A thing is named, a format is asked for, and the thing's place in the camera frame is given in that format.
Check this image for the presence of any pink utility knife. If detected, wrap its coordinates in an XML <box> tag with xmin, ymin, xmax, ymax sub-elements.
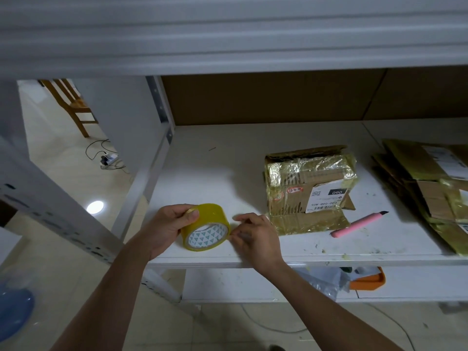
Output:
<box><xmin>330</xmin><ymin>210</ymin><xmax>390</xmax><ymax>239</ymax></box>

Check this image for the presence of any person's right hand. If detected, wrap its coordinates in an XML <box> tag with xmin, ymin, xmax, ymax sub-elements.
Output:
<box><xmin>228</xmin><ymin>212</ymin><xmax>285</xmax><ymax>273</ymax></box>

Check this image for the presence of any orange plastic object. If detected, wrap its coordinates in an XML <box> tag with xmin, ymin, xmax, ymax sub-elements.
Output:
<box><xmin>349</xmin><ymin>266</ymin><xmax>387</xmax><ymax>292</ymax></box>

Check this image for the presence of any person's right forearm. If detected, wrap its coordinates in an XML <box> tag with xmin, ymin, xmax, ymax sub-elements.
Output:
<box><xmin>262</xmin><ymin>255</ymin><xmax>405</xmax><ymax>351</ymax></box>

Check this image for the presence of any person's left forearm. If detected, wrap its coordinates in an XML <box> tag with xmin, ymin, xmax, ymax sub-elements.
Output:
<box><xmin>51</xmin><ymin>243</ymin><xmax>155</xmax><ymax>351</ymax></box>

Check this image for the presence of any white power strip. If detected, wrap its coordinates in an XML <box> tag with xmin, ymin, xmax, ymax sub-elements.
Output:
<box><xmin>99</xmin><ymin>151</ymin><xmax>120</xmax><ymax>170</ymax></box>

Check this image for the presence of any stack of cardboard boxes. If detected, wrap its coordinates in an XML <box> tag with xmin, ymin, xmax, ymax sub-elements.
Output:
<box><xmin>372</xmin><ymin>138</ymin><xmax>468</xmax><ymax>257</ymax></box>

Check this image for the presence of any wooden chair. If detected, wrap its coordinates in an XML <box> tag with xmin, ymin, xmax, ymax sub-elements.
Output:
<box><xmin>37</xmin><ymin>77</ymin><xmax>98</xmax><ymax>139</ymax></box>

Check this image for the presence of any person's left hand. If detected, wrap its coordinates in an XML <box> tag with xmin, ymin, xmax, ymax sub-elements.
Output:
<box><xmin>132</xmin><ymin>204</ymin><xmax>200</xmax><ymax>262</ymax></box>

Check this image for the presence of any white metal shelf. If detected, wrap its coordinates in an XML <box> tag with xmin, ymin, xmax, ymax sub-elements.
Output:
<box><xmin>0</xmin><ymin>0</ymin><xmax>468</xmax><ymax>322</ymax></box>

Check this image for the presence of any blue round object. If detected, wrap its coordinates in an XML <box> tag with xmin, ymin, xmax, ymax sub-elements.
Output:
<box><xmin>0</xmin><ymin>284</ymin><xmax>36</xmax><ymax>343</ymax></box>

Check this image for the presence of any yellow tape roll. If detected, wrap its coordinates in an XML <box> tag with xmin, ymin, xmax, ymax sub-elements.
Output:
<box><xmin>180</xmin><ymin>202</ymin><xmax>232</xmax><ymax>252</ymax></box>

